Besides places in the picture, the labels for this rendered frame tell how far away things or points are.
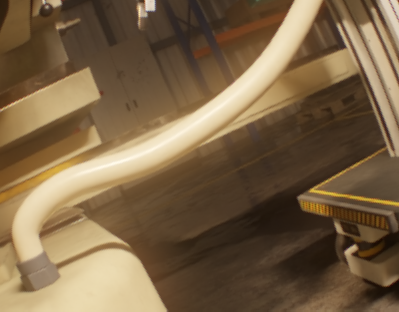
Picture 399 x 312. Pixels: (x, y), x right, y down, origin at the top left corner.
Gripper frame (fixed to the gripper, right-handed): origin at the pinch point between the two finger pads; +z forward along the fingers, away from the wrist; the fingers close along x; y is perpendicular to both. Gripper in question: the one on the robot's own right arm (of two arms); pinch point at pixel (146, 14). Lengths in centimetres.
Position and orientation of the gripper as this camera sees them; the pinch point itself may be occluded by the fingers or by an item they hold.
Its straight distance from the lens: 167.9
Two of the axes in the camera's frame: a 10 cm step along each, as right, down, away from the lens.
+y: 9.7, -0.2, 2.5
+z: 0.6, 9.8, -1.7
